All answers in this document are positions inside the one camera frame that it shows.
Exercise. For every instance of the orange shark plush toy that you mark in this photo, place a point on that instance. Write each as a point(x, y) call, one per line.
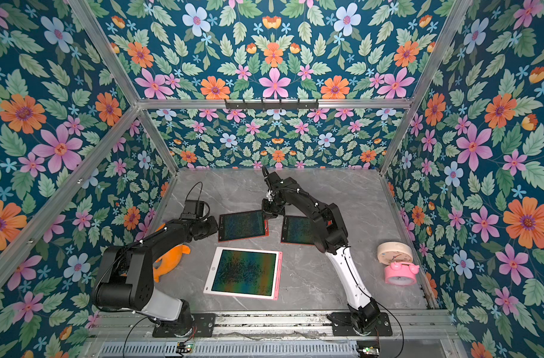
point(169, 261)

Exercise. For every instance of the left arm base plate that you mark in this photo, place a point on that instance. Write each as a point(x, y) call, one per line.
point(187, 325)

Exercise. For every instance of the pink stylus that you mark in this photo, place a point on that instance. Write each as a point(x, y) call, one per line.
point(278, 275)

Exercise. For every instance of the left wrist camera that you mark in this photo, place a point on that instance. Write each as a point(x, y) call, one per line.
point(193, 210)

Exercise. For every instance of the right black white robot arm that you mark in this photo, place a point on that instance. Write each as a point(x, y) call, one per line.
point(330, 238)

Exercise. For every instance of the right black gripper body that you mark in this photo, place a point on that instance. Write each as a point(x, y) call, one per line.
point(272, 206)

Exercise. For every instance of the left red writing tablet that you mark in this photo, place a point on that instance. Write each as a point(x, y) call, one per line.
point(243, 225)

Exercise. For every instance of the masking tape roll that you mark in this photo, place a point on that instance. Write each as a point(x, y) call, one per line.
point(394, 252)

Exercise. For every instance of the right red writing tablet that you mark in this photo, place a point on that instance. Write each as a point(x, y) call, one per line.
point(297, 230)

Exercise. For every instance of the red writing tablet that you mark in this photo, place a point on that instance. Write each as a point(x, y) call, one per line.
point(243, 225)
point(297, 230)

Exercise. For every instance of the black hook rail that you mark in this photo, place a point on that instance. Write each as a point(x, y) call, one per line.
point(280, 104)

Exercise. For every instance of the white slotted cable duct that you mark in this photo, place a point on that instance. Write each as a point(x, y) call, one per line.
point(230, 349)

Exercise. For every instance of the pink white writing tablet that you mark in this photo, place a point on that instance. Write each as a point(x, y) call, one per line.
point(243, 273)

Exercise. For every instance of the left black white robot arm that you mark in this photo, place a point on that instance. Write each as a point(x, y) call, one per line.
point(125, 279)

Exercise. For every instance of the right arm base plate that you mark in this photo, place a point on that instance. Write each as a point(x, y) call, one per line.
point(348, 325)

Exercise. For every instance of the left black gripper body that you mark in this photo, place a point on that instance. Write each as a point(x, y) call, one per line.
point(207, 227)

